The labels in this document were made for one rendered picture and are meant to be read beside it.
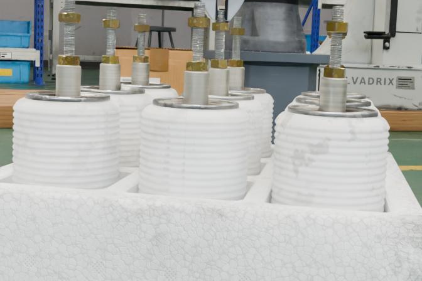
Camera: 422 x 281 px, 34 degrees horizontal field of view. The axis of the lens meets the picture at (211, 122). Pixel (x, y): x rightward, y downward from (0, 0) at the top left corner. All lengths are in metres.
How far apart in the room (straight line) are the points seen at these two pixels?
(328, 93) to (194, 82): 0.11
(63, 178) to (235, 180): 0.15
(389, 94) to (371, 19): 0.36
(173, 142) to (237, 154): 0.06
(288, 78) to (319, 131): 0.65
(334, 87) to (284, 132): 0.06
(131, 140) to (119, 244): 0.18
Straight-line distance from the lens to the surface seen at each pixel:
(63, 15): 0.64
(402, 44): 3.10
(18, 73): 5.24
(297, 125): 0.56
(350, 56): 3.10
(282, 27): 1.20
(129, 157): 0.72
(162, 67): 1.78
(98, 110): 0.61
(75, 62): 0.64
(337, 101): 0.59
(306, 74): 1.21
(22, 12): 8.95
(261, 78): 1.18
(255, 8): 1.21
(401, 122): 2.96
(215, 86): 0.72
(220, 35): 0.72
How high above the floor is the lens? 0.30
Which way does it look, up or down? 6 degrees down
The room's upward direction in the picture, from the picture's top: 2 degrees clockwise
